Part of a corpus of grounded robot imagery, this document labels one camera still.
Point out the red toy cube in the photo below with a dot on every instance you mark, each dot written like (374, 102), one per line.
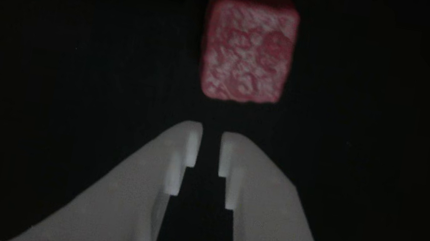
(248, 46)

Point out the black desk mat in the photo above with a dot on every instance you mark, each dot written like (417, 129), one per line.
(58, 48)

